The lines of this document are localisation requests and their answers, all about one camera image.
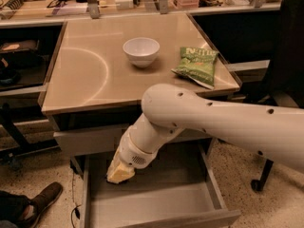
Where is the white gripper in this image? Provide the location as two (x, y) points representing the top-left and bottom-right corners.
(106, 136), (158, 184)

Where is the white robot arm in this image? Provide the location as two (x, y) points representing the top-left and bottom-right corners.
(106, 84), (304, 183)

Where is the grey upper drawer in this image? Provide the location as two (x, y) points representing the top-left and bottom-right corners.
(54, 124), (211, 157)

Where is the open grey middle drawer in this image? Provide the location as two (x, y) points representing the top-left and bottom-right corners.
(80, 141), (240, 228)

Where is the beige drawer cabinet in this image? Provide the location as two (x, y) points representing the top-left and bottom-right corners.
(36, 12), (242, 179)

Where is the brown shoe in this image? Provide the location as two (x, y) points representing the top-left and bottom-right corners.
(17, 181), (63, 228)

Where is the person's leg in jeans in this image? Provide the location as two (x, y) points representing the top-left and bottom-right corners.
(0, 191), (29, 228)

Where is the black table leg base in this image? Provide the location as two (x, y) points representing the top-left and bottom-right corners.
(0, 104), (58, 162)

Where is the white ceramic bowl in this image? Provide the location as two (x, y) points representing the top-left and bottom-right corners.
(123, 37), (160, 68)

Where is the green chip bag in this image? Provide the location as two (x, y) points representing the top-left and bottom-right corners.
(172, 47), (219, 89)

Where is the black office chair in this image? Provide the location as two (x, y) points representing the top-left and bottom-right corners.
(245, 0), (304, 191)

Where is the black coiled tool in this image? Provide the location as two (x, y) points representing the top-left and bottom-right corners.
(1, 0), (24, 16)

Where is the black floor cable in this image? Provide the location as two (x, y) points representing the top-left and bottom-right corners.
(69, 171), (82, 228)

